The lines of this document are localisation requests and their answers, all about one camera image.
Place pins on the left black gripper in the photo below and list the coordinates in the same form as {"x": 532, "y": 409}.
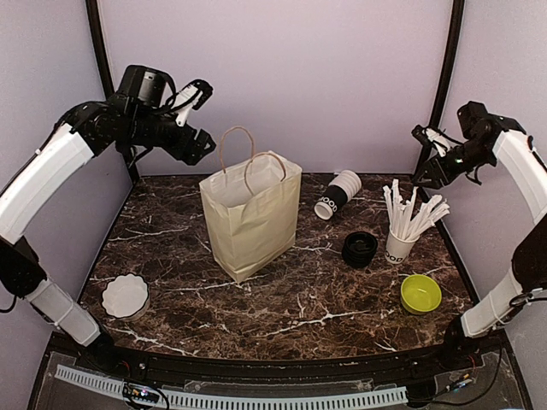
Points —
{"x": 195, "y": 152}

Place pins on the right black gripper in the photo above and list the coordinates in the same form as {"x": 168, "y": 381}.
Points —
{"x": 431, "y": 166}

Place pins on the cream paper bag with handles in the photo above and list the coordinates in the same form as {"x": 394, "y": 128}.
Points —
{"x": 251, "y": 212}

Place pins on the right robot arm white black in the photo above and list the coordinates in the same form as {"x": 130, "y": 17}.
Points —
{"x": 496, "y": 180}

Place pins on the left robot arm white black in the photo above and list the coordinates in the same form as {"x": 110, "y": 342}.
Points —
{"x": 82, "y": 134}

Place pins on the bundle of wrapped straws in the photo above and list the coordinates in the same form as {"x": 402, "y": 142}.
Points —
{"x": 407, "y": 222}

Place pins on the white cup holding straws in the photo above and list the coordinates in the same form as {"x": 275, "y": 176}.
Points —
{"x": 396, "y": 249}

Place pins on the stack of paper cups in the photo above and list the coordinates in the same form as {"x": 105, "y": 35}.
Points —
{"x": 339, "y": 191}

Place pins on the stack of black lids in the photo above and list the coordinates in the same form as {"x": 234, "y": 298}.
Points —
{"x": 359, "y": 249}

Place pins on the green bowl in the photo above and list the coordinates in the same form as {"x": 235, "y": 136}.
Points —
{"x": 420, "y": 294}

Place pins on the white scalloped bowl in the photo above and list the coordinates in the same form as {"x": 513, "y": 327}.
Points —
{"x": 126, "y": 298}

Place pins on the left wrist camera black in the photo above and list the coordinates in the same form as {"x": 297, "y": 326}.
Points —
{"x": 145, "y": 84}

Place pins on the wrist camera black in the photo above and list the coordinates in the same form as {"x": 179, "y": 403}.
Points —
{"x": 145, "y": 84}
{"x": 472, "y": 119}

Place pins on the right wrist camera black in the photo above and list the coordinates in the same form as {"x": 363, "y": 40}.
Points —
{"x": 472, "y": 119}

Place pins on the right black frame post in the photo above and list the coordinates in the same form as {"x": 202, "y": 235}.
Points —
{"x": 451, "y": 47}

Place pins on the black frame post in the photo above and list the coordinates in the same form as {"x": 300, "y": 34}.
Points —
{"x": 102, "y": 61}
{"x": 451, "y": 47}

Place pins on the left black frame post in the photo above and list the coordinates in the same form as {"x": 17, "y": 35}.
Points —
{"x": 102, "y": 61}

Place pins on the white cable duct strip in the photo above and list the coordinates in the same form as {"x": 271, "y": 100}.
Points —
{"x": 143, "y": 396}

